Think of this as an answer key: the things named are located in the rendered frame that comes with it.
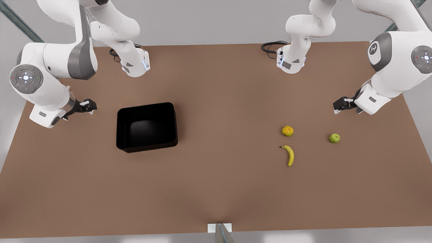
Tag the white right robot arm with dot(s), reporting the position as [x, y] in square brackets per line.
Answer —
[50, 60]

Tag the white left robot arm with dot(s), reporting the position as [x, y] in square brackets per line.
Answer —
[391, 74]

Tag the green apple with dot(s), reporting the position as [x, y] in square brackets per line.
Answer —
[334, 138]

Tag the black storage box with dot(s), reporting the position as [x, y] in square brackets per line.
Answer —
[146, 127]

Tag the orange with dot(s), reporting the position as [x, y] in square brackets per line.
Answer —
[287, 131]

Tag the yellow banana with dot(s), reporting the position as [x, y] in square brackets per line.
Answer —
[289, 155]

